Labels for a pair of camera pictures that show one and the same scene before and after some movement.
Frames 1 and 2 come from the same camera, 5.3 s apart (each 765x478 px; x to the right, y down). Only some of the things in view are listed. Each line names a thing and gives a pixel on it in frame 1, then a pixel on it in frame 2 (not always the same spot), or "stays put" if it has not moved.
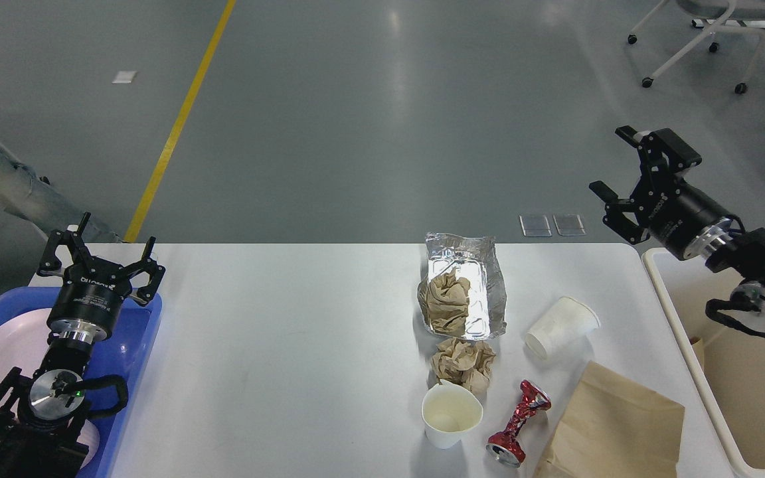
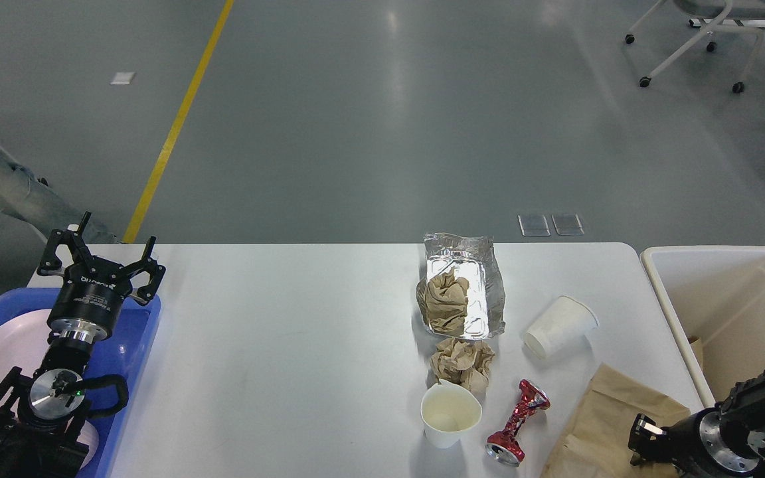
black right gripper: [685, 220] → [695, 447]
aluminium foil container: [475, 258] stays put
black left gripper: [85, 309] stays put
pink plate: [18, 340] stays put
